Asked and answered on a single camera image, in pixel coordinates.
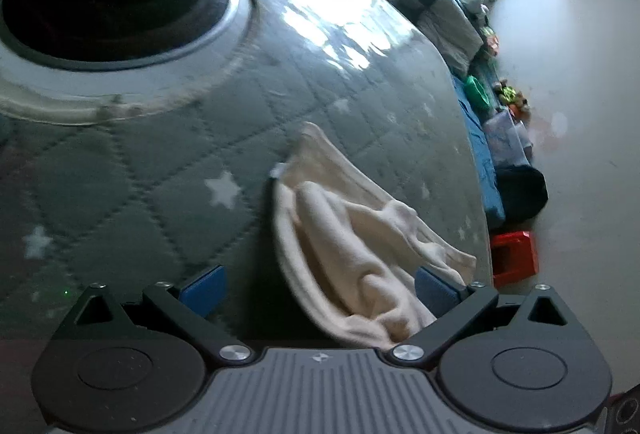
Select panda plush toy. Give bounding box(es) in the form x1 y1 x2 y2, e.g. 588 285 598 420
460 0 489 21

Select colourful plush toys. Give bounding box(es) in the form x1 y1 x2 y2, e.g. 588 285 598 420
492 79 532 116

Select black bag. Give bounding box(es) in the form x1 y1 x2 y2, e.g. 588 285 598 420
495 164 549 223

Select green bowl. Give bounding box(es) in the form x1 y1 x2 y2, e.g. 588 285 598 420
462 74 494 108

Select red stool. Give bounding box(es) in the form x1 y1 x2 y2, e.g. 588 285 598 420
489 229 540 288

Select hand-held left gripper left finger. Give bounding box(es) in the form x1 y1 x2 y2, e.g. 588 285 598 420
50 263 254 369

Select grey pillow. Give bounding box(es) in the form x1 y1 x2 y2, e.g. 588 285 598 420
417 0 484 76

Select blue sofa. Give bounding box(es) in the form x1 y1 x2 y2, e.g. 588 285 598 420
414 0 507 226

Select cream garment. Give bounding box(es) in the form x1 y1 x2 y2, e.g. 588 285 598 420
270 121 479 351

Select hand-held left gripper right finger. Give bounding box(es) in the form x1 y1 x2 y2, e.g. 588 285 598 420
389 264 594 368

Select clear plastic box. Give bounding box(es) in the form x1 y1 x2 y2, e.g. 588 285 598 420
482 109 534 171

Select orange green toy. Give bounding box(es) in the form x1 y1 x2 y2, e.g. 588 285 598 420
479 26 502 58

